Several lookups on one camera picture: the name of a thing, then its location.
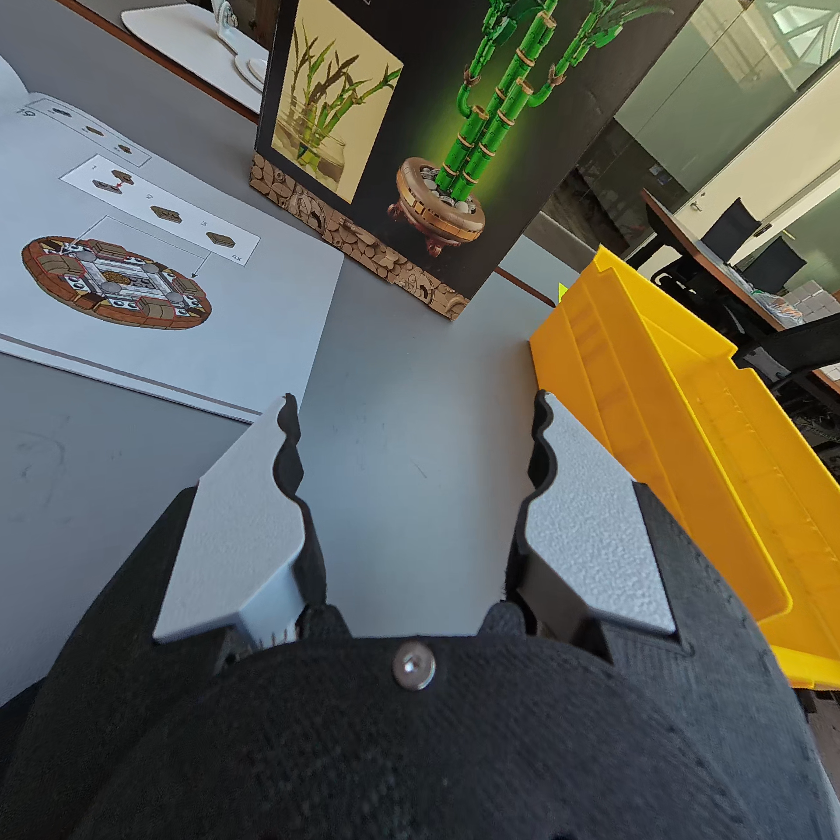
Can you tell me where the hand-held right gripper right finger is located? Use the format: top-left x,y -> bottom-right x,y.
504,388 -> 678,641

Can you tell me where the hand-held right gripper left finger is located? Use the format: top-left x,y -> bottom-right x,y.
152,392 -> 327,649

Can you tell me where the lego instruction booklet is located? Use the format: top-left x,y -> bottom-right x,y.
0,56 -> 345,424

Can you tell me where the black lego box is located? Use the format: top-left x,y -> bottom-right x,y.
249,0 -> 704,322

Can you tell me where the yellow plastic bin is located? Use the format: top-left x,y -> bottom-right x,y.
528,244 -> 840,690

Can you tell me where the wooden top office desk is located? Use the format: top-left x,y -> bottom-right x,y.
640,187 -> 840,395

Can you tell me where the black office chair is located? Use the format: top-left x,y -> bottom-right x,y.
742,236 -> 808,293
701,197 -> 763,263

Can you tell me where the white document stand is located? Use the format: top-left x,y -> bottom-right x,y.
121,0 -> 271,116

